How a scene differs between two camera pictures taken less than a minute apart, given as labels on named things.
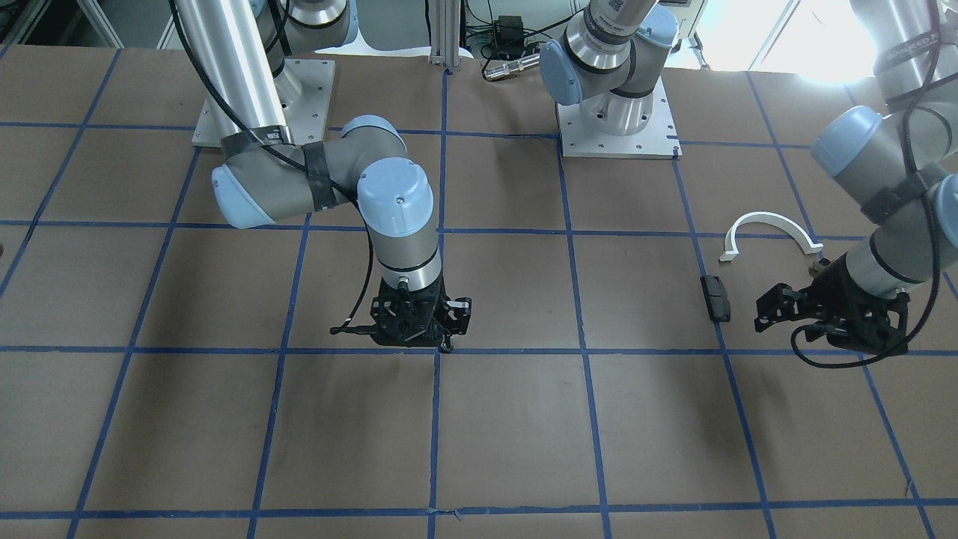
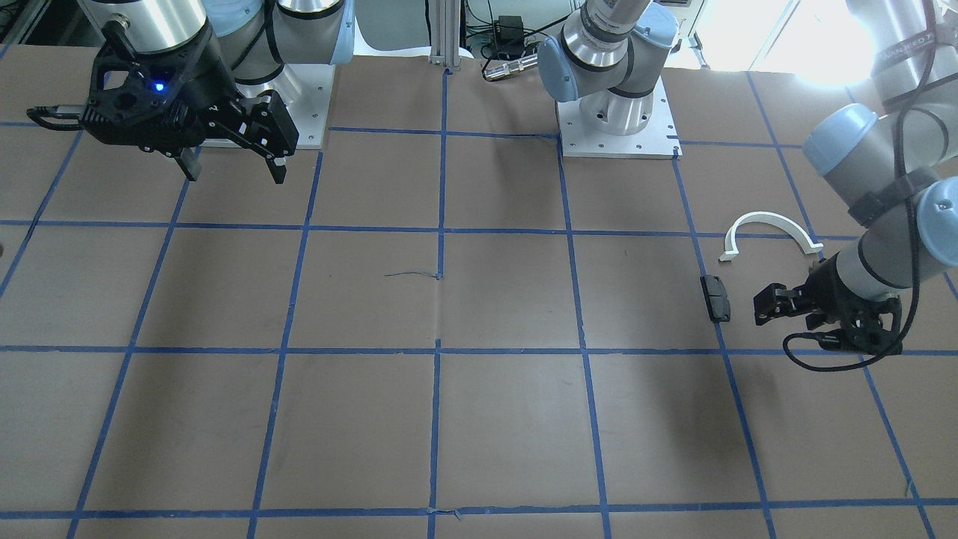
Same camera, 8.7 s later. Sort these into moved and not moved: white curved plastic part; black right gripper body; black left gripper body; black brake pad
Moved: black right gripper body
Not moved: black left gripper body; white curved plastic part; black brake pad
